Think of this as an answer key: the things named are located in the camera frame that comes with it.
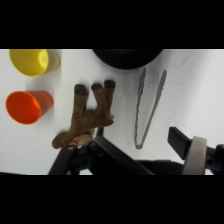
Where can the brown plush reindeer toy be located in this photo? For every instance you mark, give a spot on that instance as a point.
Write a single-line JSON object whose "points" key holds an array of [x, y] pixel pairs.
{"points": [[86, 115]]}

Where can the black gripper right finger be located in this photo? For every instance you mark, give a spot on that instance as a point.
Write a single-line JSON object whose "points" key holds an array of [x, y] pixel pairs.
{"points": [[195, 155]]}

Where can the yellow plastic cup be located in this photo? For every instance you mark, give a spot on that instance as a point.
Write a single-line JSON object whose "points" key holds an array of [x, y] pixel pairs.
{"points": [[33, 62]]}

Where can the metal kitchen tongs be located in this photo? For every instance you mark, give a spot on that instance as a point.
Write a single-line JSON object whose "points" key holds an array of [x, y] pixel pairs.
{"points": [[144, 113]]}

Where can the orange plastic cup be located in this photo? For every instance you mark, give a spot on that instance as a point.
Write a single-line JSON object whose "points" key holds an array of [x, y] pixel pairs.
{"points": [[27, 106]]}

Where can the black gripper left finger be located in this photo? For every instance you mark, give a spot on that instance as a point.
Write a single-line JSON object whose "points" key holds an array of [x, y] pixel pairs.
{"points": [[100, 156]]}

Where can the black round bowl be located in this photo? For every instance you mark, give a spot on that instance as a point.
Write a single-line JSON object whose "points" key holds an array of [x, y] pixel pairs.
{"points": [[126, 58]]}

